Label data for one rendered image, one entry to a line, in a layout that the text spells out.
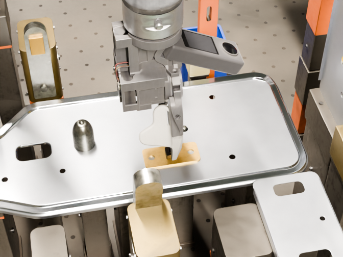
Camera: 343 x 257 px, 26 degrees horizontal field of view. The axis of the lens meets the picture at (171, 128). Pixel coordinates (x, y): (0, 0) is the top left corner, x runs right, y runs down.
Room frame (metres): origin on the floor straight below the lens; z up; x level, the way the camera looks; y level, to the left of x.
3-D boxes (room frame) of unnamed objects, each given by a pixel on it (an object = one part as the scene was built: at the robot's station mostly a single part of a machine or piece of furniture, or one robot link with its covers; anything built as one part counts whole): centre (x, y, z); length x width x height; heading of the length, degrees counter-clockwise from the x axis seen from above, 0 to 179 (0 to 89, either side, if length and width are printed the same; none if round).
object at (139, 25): (0.72, 0.02, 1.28); 0.08 x 0.08 x 0.05
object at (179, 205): (0.78, -0.01, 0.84); 0.07 x 0.04 x 0.29; 101
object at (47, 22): (0.95, 0.22, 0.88); 0.11 x 0.07 x 0.37; 11
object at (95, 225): (0.76, 0.13, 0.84); 0.05 x 0.05 x 0.29; 11
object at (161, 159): (0.73, 0.00, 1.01); 0.08 x 0.04 x 0.01; 101
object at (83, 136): (0.76, 0.13, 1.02); 0.03 x 0.03 x 0.07
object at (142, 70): (0.73, 0.03, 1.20); 0.09 x 0.08 x 0.12; 101
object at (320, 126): (0.82, -0.25, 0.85); 0.12 x 0.03 x 0.30; 11
